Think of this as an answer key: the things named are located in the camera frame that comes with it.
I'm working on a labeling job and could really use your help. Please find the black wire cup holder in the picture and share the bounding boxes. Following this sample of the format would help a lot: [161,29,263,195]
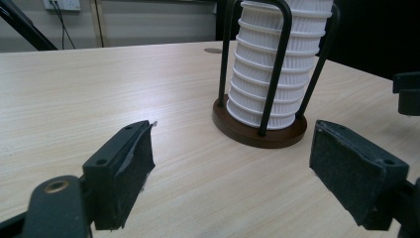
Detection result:
[212,0,342,150]

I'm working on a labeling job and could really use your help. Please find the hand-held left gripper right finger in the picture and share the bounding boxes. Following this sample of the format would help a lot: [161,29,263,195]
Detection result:
[309,119,410,232]

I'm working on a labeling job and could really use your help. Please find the stack of white paper cups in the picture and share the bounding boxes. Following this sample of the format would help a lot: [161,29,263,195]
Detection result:
[226,0,335,131]

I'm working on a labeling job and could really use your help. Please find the white wall socket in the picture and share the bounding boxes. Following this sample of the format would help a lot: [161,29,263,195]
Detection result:
[43,0,82,12]

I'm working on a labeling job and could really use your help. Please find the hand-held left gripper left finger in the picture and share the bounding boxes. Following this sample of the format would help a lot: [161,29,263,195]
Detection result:
[82,120,158,231]

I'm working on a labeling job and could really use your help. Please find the black wall cable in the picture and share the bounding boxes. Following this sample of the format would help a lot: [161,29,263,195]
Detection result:
[49,0,77,51]

